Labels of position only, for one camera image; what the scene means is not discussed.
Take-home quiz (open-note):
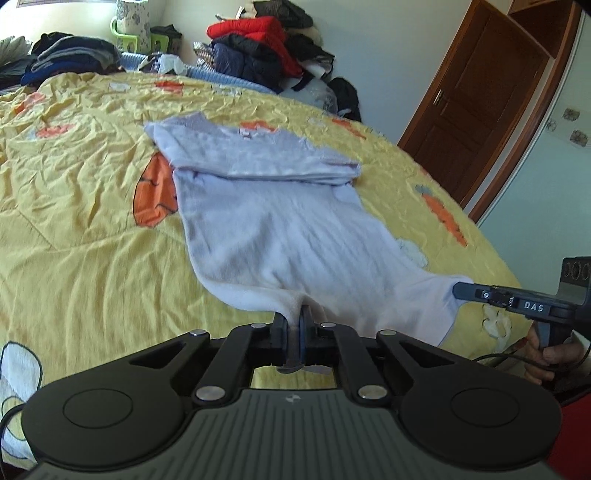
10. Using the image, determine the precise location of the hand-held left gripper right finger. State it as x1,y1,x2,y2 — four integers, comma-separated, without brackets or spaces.
298,310,455,407

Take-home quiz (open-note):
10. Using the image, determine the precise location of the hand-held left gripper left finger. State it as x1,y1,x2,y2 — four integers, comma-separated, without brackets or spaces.
129,313,293,407

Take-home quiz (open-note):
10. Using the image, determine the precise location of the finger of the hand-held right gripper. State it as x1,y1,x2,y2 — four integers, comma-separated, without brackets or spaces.
452,281,514,315

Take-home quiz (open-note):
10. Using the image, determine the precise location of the lavender long-sleeve shirt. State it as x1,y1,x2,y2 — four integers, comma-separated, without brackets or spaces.
144,112,474,374

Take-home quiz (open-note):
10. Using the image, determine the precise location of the pile of red and dark clothes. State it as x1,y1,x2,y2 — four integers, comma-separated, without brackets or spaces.
206,16,303,79

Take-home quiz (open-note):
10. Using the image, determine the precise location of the pile of dark folded clothes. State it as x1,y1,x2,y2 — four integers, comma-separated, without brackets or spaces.
21,32,122,86

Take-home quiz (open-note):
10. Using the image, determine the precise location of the person's right hand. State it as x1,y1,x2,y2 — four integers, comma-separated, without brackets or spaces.
523,325,591,386

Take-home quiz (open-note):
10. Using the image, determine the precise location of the person's red clothing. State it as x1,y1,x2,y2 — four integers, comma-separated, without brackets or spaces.
545,392,591,480

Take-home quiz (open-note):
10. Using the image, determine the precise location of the wooden door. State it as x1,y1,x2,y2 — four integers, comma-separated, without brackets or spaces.
397,0,583,220

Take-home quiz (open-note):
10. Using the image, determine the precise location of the yellow carrot-print quilt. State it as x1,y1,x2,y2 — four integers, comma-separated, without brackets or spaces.
0,69,536,467

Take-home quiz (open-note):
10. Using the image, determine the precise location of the black backpack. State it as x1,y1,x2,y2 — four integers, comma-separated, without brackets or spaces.
328,78,362,121

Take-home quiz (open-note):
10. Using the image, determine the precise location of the clear plastic bag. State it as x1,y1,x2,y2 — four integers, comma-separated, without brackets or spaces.
281,76,338,114

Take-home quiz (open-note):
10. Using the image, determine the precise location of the blue knitted blanket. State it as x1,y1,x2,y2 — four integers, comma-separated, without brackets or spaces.
120,52,278,95

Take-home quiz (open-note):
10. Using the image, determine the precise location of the navy padded jacket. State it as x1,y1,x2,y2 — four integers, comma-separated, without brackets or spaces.
212,44,278,85

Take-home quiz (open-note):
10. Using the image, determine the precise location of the black white trimmed garment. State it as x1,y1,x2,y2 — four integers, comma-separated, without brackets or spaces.
293,41,335,90

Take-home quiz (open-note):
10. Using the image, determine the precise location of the black white patterned cloth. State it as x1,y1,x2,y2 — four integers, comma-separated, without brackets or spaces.
193,41,215,70

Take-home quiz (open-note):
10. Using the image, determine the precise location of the white plastic bag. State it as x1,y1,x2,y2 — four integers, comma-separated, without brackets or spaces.
139,53,190,77

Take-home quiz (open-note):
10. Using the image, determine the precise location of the black padded jacket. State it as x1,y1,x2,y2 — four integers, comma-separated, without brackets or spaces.
212,34,287,63

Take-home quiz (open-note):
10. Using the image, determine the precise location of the dark olive cloth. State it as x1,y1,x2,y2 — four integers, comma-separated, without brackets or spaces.
151,25,183,47

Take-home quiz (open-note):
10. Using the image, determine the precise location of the light green plastic chair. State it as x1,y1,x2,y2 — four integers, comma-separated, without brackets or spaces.
110,17,151,54

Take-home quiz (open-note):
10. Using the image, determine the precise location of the floral pillow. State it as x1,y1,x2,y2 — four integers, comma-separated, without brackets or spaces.
115,0,149,35

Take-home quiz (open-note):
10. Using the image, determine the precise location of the white quilted blanket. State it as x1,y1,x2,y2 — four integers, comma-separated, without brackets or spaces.
0,37,35,61

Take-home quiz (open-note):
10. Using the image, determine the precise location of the black cable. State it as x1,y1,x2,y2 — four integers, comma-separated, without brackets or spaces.
468,342,555,384
0,401,25,446

